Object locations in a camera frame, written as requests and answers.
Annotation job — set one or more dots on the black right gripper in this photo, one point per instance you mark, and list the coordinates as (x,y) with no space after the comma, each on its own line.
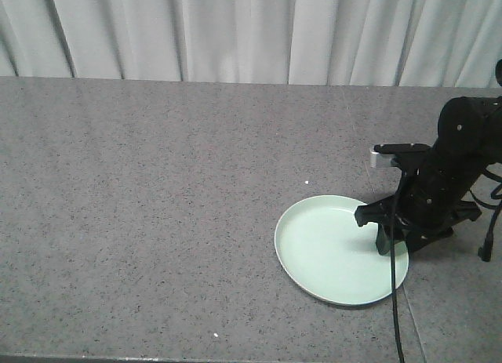
(428,201)

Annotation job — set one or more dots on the light green round plate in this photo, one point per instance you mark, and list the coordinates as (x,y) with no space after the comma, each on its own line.
(324,251)

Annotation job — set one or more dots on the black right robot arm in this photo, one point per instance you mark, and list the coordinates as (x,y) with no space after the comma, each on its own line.
(472,126)

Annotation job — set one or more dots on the white pleated curtain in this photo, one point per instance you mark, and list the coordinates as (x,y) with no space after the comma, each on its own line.
(451,43)

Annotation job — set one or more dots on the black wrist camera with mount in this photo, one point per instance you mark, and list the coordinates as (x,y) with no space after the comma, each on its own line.
(400,155)

